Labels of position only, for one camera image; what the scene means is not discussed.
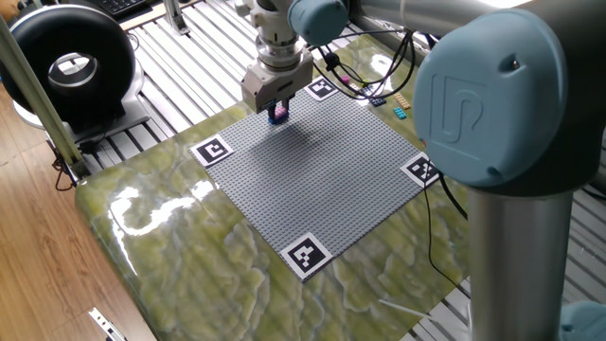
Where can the silver Schunk gripper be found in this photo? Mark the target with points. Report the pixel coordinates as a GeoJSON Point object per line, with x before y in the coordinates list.
{"type": "Point", "coordinates": [274, 83]}

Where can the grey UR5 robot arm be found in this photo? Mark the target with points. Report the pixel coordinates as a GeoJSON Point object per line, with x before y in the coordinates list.
{"type": "Point", "coordinates": [497, 95]}

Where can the blue Lego brick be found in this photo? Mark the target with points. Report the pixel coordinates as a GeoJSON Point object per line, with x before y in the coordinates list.
{"type": "Point", "coordinates": [278, 120]}

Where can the magenta small Lego brick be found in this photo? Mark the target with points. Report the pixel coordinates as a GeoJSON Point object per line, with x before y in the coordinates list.
{"type": "Point", "coordinates": [345, 80]}

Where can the grey Lego baseplate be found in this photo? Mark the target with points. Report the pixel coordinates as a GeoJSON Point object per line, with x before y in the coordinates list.
{"type": "Point", "coordinates": [317, 175]}

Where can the white Lego brick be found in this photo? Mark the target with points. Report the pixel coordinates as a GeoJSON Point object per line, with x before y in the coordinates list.
{"type": "Point", "coordinates": [354, 87]}

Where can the lime small Lego brick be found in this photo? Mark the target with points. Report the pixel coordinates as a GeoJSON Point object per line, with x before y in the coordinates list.
{"type": "Point", "coordinates": [365, 82]}

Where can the black Lego plate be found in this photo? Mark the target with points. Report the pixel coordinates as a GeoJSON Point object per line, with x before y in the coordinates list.
{"type": "Point", "coordinates": [377, 101]}

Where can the cyan Lego brick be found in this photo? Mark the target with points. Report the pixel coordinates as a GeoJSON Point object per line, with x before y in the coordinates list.
{"type": "Point", "coordinates": [400, 113]}

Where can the tan Lego plate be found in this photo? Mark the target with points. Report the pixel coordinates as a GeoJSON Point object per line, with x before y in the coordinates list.
{"type": "Point", "coordinates": [402, 101]}

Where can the black white fiducial marker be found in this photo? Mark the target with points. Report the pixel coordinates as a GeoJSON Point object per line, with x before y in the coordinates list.
{"type": "Point", "coordinates": [322, 88]}
{"type": "Point", "coordinates": [211, 150]}
{"type": "Point", "coordinates": [306, 256]}
{"type": "Point", "coordinates": [419, 169]}

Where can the green marble pattern board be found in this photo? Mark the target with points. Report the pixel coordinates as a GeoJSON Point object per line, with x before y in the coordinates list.
{"type": "Point", "coordinates": [189, 265]}

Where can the black keyboard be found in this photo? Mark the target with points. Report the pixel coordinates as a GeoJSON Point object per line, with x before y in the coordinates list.
{"type": "Point", "coordinates": [120, 5]}

